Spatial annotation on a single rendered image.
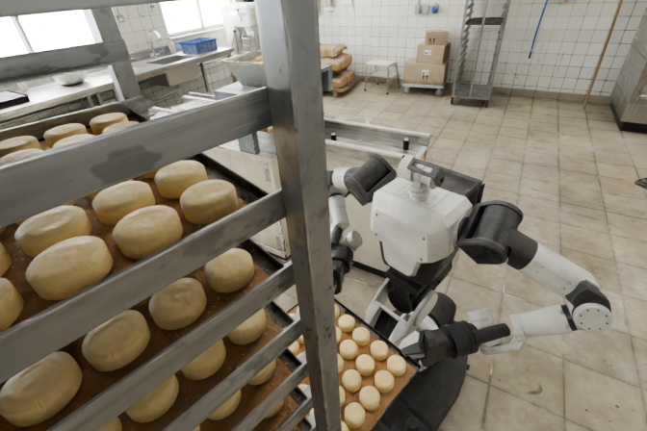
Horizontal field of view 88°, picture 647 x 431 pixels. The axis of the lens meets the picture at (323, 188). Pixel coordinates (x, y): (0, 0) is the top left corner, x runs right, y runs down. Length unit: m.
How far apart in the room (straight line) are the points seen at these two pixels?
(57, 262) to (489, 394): 1.85
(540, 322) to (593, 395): 1.08
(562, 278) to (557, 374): 1.16
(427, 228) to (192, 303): 0.73
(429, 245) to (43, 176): 0.89
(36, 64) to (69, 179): 0.42
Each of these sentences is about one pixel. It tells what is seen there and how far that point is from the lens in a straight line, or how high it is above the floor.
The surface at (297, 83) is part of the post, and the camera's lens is 0.24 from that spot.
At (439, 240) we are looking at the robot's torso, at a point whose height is 1.05.
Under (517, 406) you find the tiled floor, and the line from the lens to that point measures 1.99.
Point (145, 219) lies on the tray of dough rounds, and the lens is 0.32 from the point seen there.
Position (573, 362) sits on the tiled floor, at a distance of 2.23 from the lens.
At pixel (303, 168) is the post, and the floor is 1.55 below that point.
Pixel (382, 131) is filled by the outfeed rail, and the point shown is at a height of 0.88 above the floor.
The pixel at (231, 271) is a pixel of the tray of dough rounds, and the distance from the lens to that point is 0.37.
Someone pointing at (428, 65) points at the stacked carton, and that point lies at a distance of 5.49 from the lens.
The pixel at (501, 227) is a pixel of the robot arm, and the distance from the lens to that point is 0.97.
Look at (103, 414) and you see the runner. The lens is 0.34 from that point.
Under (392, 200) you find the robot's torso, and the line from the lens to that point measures 1.02.
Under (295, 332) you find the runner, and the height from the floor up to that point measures 1.32.
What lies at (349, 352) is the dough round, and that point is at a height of 0.79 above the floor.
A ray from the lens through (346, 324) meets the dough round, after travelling 1.08.
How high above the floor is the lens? 1.67
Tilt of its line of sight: 32 degrees down
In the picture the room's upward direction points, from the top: 4 degrees counter-clockwise
